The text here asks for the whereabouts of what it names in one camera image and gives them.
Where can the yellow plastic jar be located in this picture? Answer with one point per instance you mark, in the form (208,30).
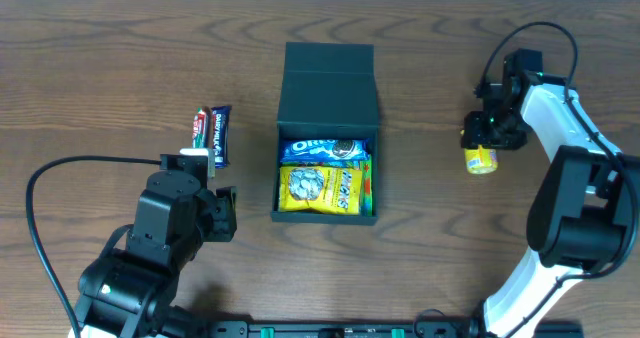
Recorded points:
(481,160)

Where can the Haribo worms candy bag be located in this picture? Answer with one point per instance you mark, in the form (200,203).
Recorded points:
(366,200)

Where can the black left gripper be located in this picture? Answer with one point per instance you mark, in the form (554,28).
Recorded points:
(220,215)

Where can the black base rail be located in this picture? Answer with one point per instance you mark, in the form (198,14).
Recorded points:
(428,324)

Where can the blue Dairy Milk bar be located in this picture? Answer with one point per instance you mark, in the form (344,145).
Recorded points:
(219,123)

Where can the yellow Hacks candy bag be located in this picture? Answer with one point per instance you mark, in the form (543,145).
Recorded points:
(323,189)

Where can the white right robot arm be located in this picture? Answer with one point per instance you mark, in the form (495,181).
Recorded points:
(583,222)

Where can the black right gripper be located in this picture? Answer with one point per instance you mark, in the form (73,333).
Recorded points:
(489,138)

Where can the red green KitKat bar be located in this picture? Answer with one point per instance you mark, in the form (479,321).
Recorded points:
(201,123)

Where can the black box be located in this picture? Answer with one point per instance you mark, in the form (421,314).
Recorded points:
(328,92)

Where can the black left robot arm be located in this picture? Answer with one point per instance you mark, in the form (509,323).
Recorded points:
(129,289)

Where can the blue Oreo cookie pack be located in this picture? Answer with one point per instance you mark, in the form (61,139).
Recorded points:
(342,153)

